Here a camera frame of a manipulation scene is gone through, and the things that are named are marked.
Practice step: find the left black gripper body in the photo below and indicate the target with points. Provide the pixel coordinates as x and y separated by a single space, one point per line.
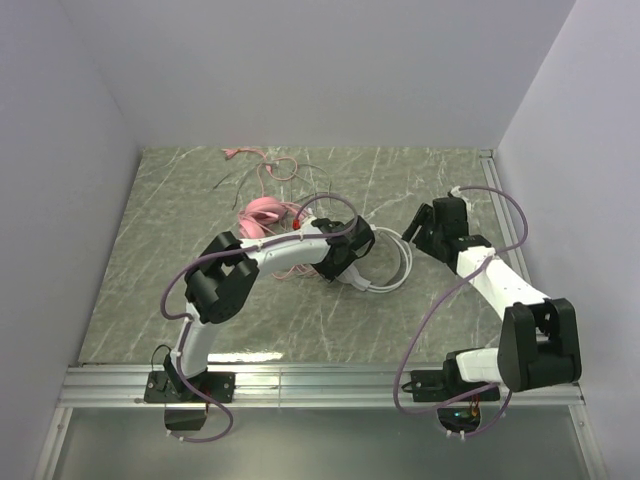
345 265

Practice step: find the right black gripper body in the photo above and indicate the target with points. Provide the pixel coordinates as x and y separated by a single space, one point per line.
426 231

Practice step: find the white headset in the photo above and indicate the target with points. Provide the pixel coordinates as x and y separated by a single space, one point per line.
385 268

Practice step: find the pink headset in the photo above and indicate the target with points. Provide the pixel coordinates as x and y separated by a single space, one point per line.
260 216

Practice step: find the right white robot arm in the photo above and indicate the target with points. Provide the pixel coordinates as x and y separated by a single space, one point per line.
539 342

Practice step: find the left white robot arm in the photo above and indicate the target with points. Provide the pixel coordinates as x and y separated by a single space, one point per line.
220 281

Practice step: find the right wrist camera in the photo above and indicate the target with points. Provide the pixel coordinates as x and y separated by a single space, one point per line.
457 193

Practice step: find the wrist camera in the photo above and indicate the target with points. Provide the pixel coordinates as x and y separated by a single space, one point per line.
302 220
457 193

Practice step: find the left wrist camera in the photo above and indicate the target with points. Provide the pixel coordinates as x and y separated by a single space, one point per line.
302 220

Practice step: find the right side aluminium rail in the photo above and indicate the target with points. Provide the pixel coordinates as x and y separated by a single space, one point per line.
503 229

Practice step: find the aluminium rail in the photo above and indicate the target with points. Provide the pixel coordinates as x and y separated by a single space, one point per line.
258 385
503 229

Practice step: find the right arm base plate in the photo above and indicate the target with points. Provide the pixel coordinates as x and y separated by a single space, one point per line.
435 386

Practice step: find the front aluminium rail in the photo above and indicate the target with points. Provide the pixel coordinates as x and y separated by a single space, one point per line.
258 385

